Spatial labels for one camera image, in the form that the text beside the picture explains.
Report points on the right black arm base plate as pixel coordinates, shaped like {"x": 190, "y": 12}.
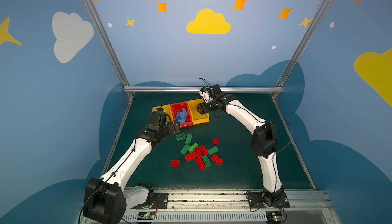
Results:
{"x": 266, "y": 200}

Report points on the right green circuit board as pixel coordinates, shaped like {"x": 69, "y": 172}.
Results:
{"x": 274, "y": 218}

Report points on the small red lego brick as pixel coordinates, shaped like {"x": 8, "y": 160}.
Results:
{"x": 175, "y": 163}
{"x": 215, "y": 141}

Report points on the green circuit board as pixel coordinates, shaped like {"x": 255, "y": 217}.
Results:
{"x": 274, "y": 218}
{"x": 146, "y": 216}

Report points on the green lego brick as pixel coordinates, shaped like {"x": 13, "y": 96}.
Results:
{"x": 192, "y": 147}
{"x": 185, "y": 149}
{"x": 180, "y": 137}
{"x": 206, "y": 161}
{"x": 188, "y": 140}
{"x": 213, "y": 150}

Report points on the yellow plastic bin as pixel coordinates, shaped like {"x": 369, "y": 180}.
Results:
{"x": 166, "y": 109}
{"x": 197, "y": 118}

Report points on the aluminium frame left post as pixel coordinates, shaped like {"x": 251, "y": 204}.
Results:
{"x": 93, "y": 13}

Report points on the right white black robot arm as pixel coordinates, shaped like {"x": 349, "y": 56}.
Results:
{"x": 263, "y": 143}

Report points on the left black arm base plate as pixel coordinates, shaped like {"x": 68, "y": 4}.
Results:
{"x": 160, "y": 201}

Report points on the red plastic bin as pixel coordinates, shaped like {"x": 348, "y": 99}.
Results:
{"x": 177, "y": 107}

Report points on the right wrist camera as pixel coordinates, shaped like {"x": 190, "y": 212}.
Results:
{"x": 205, "y": 95}

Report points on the aluminium frame post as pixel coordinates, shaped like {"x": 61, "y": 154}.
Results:
{"x": 309, "y": 32}
{"x": 93, "y": 13}

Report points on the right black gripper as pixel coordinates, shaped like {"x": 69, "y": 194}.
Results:
{"x": 202, "y": 107}

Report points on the left green circuit board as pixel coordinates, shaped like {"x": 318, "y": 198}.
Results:
{"x": 146, "y": 216}

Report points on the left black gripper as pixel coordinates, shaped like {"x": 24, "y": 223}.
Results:
{"x": 171, "y": 125}

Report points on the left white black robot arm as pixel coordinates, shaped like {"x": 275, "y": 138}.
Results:
{"x": 105, "y": 198}

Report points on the aluminium frame right post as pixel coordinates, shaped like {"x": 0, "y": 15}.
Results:
{"x": 309, "y": 32}

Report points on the left yellow plastic bin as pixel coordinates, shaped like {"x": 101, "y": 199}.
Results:
{"x": 166, "y": 109}

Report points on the right yellow plastic bin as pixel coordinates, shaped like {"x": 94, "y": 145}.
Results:
{"x": 197, "y": 118}

